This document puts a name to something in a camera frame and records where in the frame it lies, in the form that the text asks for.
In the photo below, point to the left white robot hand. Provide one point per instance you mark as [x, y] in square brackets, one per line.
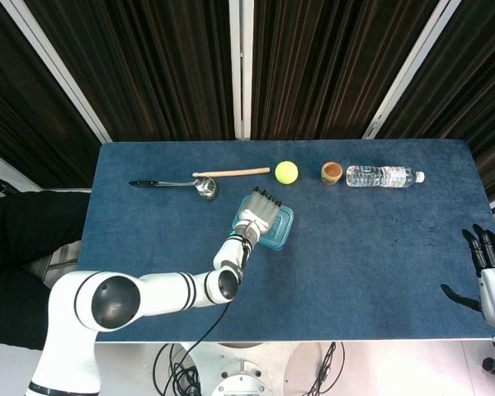
[260, 208]

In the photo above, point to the blue plastic container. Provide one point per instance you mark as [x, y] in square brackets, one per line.
[282, 224]

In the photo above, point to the round grey robot base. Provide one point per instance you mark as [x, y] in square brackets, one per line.
[241, 383]

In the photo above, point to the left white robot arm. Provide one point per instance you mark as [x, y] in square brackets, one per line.
[161, 293]

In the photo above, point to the clear plastic food container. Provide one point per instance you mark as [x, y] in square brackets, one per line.
[284, 231]

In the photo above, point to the blue cloth-covered table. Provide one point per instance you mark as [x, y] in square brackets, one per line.
[354, 268]

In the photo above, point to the yellow tennis ball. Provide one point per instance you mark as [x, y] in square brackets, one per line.
[287, 172]

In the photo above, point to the wooden stick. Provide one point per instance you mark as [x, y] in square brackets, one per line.
[231, 172]

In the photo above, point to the small orange cup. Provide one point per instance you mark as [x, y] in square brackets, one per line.
[331, 172]

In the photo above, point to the clear plastic water bottle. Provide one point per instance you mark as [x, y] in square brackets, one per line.
[375, 176]

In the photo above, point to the dark brown curtain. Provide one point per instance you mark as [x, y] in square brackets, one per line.
[334, 70]
[478, 82]
[20, 107]
[148, 70]

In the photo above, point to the person in black clothes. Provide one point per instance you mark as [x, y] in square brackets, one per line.
[12, 231]

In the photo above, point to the white partition frame post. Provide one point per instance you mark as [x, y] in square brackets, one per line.
[412, 70]
[241, 70]
[62, 74]

